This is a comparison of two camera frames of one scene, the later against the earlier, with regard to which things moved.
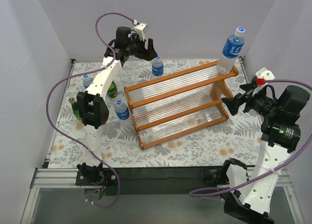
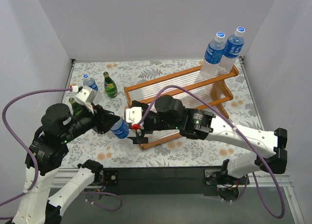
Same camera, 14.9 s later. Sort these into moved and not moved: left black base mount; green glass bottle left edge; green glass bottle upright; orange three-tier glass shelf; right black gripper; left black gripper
Moved: right black gripper; left black gripper
Not moved: orange three-tier glass shelf; green glass bottle left edge; green glass bottle upright; left black base mount
